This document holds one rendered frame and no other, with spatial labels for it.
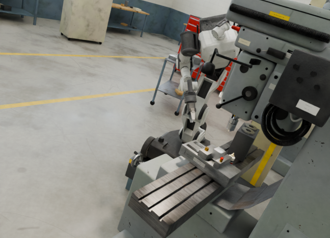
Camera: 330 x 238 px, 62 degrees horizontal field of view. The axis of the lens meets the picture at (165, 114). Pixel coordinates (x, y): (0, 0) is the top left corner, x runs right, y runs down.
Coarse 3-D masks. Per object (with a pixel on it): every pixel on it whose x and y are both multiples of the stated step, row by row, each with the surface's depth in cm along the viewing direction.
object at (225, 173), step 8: (184, 144) 167; (192, 144) 170; (200, 144) 173; (184, 152) 165; (192, 152) 161; (192, 160) 163; (200, 160) 159; (208, 160) 158; (216, 160) 153; (224, 160) 156; (200, 168) 159; (208, 168) 156; (216, 168) 153; (224, 168) 156; (232, 168) 158; (216, 176) 153; (224, 176) 150; (232, 176) 151; (224, 184) 150
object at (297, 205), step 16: (320, 128) 106; (304, 144) 111; (320, 144) 106; (304, 160) 111; (320, 160) 107; (288, 176) 116; (304, 176) 112; (320, 176) 108; (288, 192) 116; (304, 192) 112; (320, 192) 109; (272, 208) 122; (288, 208) 117; (304, 208) 113; (320, 208) 110; (256, 224) 129; (272, 224) 123; (288, 224) 118; (304, 224) 114; (320, 224) 111
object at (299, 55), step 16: (288, 64) 96; (304, 64) 93; (320, 64) 90; (288, 80) 97; (304, 80) 94; (320, 80) 91; (272, 96) 101; (288, 96) 98; (304, 96) 95; (320, 96) 92; (304, 112) 95; (320, 112) 92
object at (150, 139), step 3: (147, 138) 241; (150, 138) 242; (153, 138) 243; (147, 141) 239; (150, 141) 239; (144, 144) 238; (147, 144) 238; (150, 144) 240; (144, 147) 237; (147, 147) 237; (141, 150) 239; (144, 150) 237; (141, 153) 240; (144, 153) 238; (144, 156) 241
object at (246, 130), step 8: (240, 128) 186; (248, 128) 187; (256, 128) 192; (240, 136) 181; (248, 136) 178; (232, 144) 185; (240, 144) 182; (248, 144) 180; (232, 152) 186; (240, 152) 183; (240, 160) 185
